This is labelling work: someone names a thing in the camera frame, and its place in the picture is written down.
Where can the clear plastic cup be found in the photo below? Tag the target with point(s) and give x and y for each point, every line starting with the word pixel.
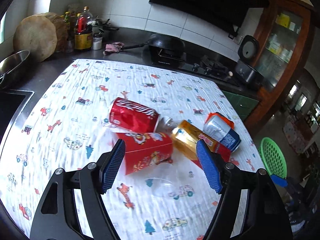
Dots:
pixel 162 180

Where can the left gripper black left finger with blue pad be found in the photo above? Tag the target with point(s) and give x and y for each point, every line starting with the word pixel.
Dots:
pixel 56 216

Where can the black rice cooker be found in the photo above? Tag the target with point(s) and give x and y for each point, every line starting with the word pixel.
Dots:
pixel 247 52

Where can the pink rag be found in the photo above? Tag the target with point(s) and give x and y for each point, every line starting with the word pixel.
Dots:
pixel 114 47

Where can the round wooden cutting board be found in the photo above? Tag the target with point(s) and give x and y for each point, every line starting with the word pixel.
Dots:
pixel 41 34

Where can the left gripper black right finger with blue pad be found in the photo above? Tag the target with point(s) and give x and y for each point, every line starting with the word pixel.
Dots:
pixel 265 215

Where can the wooden glass cabinet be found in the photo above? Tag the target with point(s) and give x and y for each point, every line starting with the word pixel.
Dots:
pixel 285 35

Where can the white salt shaker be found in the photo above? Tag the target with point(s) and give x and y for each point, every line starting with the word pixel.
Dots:
pixel 97 41

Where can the black wok pan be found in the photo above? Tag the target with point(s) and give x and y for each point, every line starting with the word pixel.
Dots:
pixel 167 42

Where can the yellow tin utensil holder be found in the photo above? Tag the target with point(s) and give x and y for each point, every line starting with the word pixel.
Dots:
pixel 83 41

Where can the blue white drink can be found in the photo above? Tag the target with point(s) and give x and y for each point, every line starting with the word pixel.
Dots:
pixel 218 127

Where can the steel bowl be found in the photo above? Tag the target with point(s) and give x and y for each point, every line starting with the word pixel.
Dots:
pixel 14 67

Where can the red cola can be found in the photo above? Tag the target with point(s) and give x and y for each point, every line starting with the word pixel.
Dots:
pixel 133 116

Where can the black gas stove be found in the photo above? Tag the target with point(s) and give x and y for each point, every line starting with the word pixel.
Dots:
pixel 201 66

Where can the white cartoon print tablecloth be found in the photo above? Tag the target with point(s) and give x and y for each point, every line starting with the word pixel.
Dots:
pixel 69 128

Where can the red plastic cartoon cup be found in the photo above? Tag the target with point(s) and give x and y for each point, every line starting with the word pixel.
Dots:
pixel 143 150

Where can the green plastic basket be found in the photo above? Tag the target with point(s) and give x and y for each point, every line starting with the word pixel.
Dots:
pixel 273 158

